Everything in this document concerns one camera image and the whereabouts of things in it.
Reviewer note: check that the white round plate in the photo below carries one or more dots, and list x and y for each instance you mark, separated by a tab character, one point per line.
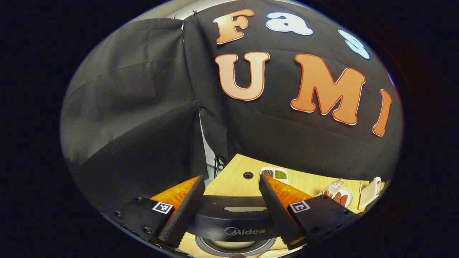
349	197

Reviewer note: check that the clear drink bottle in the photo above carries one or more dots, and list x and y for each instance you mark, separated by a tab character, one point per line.
333	185

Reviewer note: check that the white toaster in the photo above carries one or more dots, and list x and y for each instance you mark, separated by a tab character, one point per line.
367	195

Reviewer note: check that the white tray of beans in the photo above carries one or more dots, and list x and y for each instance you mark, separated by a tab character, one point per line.
274	174

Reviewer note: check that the row of cloth clips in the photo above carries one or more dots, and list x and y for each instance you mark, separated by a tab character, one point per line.
195	12

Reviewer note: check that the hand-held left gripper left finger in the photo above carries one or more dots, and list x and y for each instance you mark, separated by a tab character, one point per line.
186	213

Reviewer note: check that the black rice cooker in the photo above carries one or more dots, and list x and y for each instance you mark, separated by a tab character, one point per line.
233	218

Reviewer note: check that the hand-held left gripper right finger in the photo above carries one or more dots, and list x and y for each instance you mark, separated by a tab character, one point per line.
276	215

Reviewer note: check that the red meat piece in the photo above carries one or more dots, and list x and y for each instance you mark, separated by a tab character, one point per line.
335	197
343	200

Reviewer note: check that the black backdrop cloth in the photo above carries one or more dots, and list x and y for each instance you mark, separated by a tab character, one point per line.
125	107

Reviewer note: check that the toasted bread slice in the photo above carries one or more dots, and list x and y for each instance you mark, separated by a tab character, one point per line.
380	184

